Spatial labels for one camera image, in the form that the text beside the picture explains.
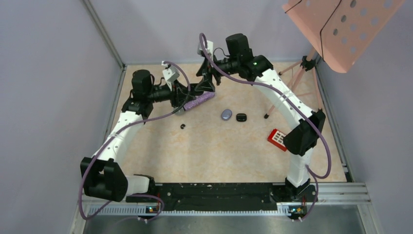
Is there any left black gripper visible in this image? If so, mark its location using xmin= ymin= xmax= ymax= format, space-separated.
xmin=147 ymin=78 xmax=196 ymax=108

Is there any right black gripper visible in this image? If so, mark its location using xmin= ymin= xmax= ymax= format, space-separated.
xmin=194 ymin=54 xmax=239 ymax=93

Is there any lavender earbud charging case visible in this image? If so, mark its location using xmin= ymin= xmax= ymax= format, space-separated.
xmin=221 ymin=109 xmax=232 ymax=121

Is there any black earbud case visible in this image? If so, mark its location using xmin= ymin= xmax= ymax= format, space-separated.
xmin=236 ymin=113 xmax=247 ymax=122
xmin=190 ymin=83 xmax=204 ymax=96

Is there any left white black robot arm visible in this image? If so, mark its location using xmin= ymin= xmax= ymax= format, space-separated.
xmin=80 ymin=67 xmax=203 ymax=202

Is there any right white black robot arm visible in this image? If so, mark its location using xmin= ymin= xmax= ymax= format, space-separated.
xmin=198 ymin=33 xmax=326 ymax=201

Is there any purple glitter microphone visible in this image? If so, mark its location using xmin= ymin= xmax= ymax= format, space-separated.
xmin=175 ymin=92 xmax=215 ymax=115

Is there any red white toy block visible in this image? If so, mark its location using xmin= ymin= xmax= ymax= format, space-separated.
xmin=267 ymin=129 xmax=287 ymax=152

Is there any pink music stand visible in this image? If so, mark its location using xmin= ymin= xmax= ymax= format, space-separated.
xmin=263 ymin=0 xmax=405 ymax=119

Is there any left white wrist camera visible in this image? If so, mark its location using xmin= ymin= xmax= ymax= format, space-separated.
xmin=161 ymin=61 xmax=180 ymax=91

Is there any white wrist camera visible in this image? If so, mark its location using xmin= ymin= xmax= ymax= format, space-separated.
xmin=161 ymin=61 xmax=180 ymax=91
xmin=197 ymin=40 xmax=214 ymax=58

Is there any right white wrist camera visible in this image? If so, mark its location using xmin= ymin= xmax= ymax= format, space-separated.
xmin=197 ymin=40 xmax=214 ymax=58

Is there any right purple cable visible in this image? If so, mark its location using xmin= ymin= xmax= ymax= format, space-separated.
xmin=198 ymin=32 xmax=332 ymax=221

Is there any purple cable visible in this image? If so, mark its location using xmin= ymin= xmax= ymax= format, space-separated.
xmin=198 ymin=32 xmax=332 ymax=221
xmin=78 ymin=61 xmax=191 ymax=223

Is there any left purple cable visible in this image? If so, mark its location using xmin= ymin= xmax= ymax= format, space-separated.
xmin=78 ymin=61 xmax=191 ymax=223

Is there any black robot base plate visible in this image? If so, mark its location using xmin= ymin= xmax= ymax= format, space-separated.
xmin=126 ymin=182 xmax=316 ymax=213

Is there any aluminium frame rail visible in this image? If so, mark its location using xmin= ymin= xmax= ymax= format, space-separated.
xmin=83 ymin=182 xmax=383 ymax=234

